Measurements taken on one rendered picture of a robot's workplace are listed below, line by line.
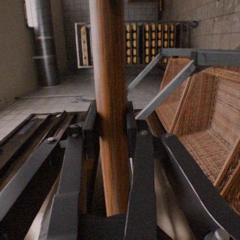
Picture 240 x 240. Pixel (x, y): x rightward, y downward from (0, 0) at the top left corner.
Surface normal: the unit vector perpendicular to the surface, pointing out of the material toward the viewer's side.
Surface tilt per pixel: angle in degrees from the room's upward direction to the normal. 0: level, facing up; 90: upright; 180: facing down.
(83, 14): 90
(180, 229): 70
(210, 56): 90
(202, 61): 90
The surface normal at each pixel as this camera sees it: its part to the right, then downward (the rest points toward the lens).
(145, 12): 0.02, 0.39
